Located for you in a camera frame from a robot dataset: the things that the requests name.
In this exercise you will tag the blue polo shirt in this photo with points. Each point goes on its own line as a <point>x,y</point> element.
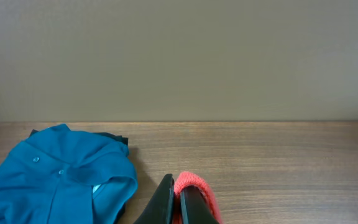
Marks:
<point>57,177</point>

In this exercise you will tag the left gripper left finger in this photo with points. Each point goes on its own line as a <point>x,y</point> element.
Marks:
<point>159,209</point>

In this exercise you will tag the red printed t-shirt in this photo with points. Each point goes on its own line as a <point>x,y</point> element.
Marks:
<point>186,179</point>

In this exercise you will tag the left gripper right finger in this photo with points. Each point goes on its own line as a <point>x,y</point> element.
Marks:
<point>194,209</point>

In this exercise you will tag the black folded garment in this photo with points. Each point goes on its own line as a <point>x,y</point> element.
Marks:
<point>117,138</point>

